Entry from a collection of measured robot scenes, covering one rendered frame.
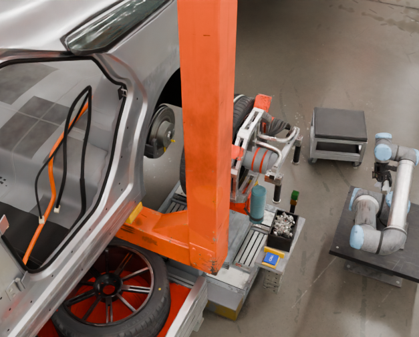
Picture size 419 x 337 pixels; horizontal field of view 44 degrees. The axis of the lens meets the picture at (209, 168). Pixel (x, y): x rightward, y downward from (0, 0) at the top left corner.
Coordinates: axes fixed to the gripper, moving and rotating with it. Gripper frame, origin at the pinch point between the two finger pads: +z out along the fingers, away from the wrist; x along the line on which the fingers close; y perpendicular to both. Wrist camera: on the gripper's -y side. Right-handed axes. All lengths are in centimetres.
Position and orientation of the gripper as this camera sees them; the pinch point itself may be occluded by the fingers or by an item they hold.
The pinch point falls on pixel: (385, 190)
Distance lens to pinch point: 330.7
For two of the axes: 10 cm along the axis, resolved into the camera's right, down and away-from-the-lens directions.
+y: -9.0, 2.5, -3.5
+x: 4.2, 3.0, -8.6
